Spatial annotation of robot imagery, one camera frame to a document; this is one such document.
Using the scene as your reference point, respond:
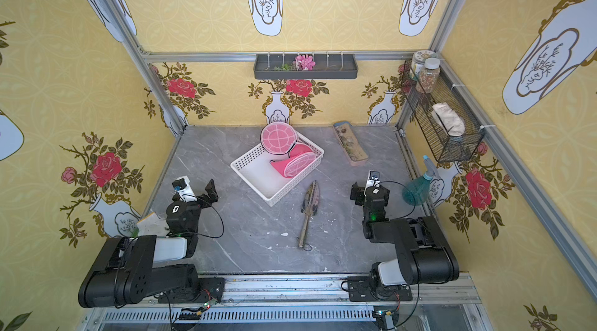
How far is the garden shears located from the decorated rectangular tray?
210mm

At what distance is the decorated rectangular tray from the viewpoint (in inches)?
41.8

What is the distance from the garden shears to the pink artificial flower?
18.4 inches

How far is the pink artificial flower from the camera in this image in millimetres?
894

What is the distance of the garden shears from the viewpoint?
35.2 inches
